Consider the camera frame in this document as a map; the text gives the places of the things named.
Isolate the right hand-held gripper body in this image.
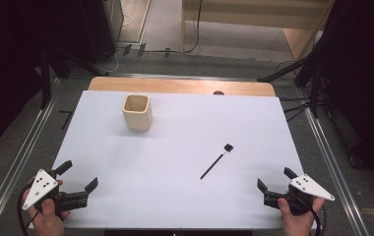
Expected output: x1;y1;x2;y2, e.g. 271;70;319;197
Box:
263;173;336;216

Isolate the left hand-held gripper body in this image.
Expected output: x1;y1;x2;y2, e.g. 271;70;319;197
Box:
22;168;89;212

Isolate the black makeup brush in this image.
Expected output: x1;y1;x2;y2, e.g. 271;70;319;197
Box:
199;143;234;180

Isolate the beige square cup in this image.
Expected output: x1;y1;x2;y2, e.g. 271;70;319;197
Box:
121;93;154;133

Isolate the person's left hand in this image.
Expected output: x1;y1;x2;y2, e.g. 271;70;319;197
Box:
22;178;71;236

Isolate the person's right hand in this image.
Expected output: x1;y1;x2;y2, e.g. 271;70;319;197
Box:
277;196;326;236

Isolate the white table mat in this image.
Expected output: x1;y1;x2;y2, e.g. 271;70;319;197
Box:
29;89;317;230

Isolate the black metal stand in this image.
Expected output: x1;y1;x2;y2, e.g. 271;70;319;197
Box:
257;29;332;122
38;42;110;111

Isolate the wooden table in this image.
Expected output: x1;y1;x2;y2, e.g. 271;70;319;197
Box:
87;76;277;97

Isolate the dark cabinet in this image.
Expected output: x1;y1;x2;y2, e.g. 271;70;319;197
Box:
76;0;125;65

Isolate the light wooden shelf unit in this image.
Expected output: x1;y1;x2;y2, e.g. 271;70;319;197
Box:
179;0;336;62

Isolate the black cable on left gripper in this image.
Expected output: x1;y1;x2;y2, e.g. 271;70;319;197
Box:
17;181;41;236

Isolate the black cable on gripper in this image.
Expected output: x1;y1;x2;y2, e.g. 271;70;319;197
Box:
17;181;41;236
301;196;328;236

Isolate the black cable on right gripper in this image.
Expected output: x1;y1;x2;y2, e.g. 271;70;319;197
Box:
301;196;328;236

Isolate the silver floor rail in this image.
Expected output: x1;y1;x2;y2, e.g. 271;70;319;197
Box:
294;88;371;236
0;88;65;236

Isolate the black floor cable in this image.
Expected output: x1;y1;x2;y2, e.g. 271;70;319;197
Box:
144;0;204;55

